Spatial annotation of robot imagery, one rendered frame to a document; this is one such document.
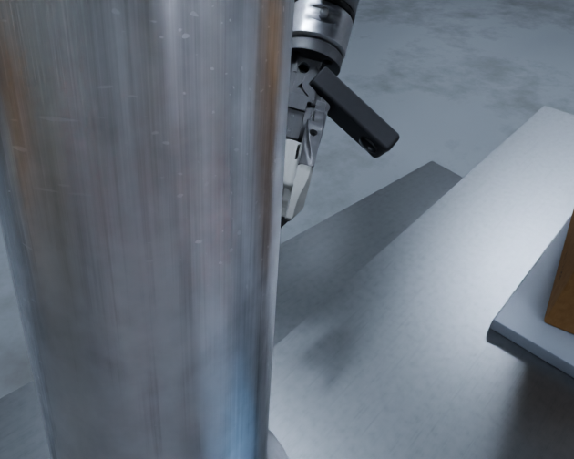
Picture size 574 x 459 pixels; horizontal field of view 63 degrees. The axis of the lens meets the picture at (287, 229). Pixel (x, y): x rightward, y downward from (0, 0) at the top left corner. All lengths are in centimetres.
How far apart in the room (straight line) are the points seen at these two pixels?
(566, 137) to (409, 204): 44
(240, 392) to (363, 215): 67
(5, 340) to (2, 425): 125
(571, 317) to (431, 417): 22
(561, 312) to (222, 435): 56
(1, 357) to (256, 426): 169
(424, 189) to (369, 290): 27
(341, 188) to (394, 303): 161
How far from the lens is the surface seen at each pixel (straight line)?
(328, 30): 54
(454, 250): 78
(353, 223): 79
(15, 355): 184
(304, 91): 53
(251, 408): 17
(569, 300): 66
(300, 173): 45
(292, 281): 69
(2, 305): 201
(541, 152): 108
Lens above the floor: 134
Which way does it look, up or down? 42 degrees down
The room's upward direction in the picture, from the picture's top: straight up
